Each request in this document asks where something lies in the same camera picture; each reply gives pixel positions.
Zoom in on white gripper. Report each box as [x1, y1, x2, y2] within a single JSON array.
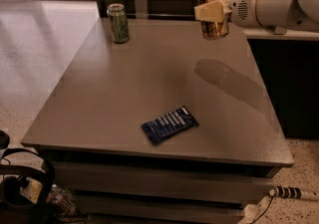
[[194, 0, 259, 27]]

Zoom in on orange soda can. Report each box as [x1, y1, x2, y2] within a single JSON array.
[[197, 0, 228, 40]]

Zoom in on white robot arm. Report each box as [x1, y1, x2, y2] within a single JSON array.
[[194, 0, 319, 32]]

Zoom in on green soda can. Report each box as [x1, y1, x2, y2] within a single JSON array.
[[107, 3, 130, 44]]

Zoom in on blue snack packet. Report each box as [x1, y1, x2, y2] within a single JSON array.
[[141, 106, 199, 145]]

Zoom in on striped black white pole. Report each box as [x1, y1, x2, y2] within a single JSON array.
[[269, 186, 319, 202]]

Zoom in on grey drawer cabinet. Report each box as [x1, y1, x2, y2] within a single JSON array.
[[46, 149, 283, 224]]

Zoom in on crumpled plastic wrapper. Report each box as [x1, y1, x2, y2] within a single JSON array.
[[47, 184, 77, 216]]

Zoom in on black headphones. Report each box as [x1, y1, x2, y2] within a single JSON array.
[[0, 130, 55, 224]]

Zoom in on black cable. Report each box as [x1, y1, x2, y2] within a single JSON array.
[[248, 195, 275, 224]]

